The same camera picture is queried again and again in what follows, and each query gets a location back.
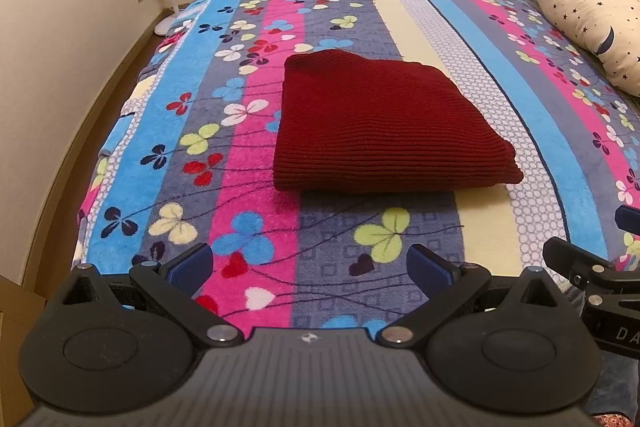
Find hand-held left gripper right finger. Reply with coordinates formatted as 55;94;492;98
375;243;562;349

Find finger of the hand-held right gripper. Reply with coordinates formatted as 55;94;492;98
616;205;640;235
542;237;621;296

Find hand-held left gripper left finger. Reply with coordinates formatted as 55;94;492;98
62;243;244;349

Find red knit sweater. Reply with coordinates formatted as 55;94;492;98
272;48;524;194

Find cardboard box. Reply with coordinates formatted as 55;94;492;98
0;274;46;427

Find striped clover print blanket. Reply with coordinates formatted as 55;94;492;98
70;0;640;338

